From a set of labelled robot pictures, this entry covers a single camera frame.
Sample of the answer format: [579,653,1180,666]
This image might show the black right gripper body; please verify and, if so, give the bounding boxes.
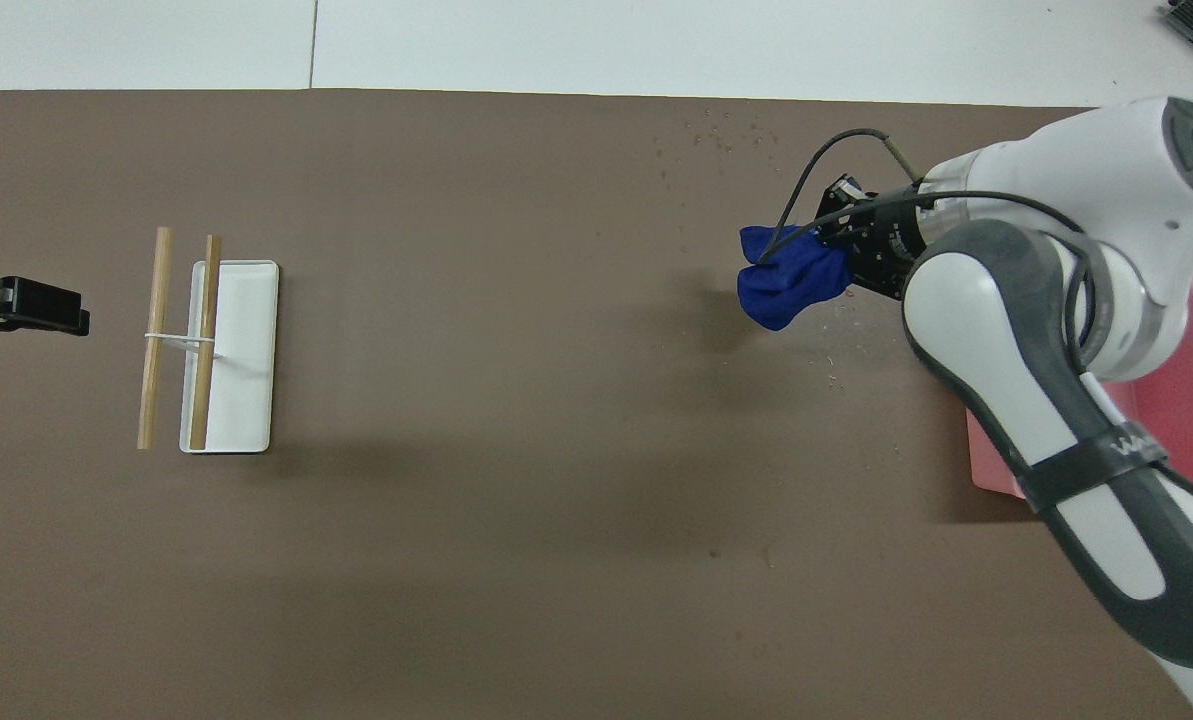
[846,192,929,299]

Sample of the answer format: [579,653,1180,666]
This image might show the blue towel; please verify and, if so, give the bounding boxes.
[737,224,852,332]

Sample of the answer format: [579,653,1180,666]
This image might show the white towel rack wooden bars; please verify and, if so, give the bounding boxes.
[137,226,281,456]

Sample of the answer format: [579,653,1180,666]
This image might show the pink plastic bin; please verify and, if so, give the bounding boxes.
[964,285,1193,498]

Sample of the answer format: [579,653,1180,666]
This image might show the brown table mat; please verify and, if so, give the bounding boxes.
[0,88,1193,720]

